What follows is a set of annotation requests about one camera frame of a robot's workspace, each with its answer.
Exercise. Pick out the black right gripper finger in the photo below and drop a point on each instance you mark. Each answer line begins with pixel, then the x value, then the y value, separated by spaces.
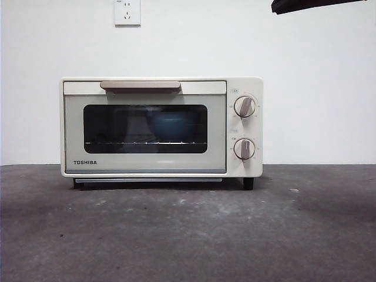
pixel 290 6

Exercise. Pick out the blue ribbed bowl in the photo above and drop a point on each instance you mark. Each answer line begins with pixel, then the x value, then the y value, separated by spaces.
pixel 173 127

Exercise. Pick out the glass-window oven door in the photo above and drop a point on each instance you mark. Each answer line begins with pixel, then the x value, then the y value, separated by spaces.
pixel 75 129

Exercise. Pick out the cream Toshiba toaster oven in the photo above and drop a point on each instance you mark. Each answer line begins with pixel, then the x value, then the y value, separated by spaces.
pixel 245 85

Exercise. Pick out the large cream oven knob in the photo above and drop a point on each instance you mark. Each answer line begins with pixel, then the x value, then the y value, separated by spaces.
pixel 245 107

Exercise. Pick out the small cream oven knob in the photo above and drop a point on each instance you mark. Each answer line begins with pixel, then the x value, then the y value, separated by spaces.
pixel 244 149

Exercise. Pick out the silver oven crumb tray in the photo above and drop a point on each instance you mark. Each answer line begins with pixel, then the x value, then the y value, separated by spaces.
pixel 98 180

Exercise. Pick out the white wall socket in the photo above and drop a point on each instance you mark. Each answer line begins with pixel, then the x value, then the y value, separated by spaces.
pixel 127 13

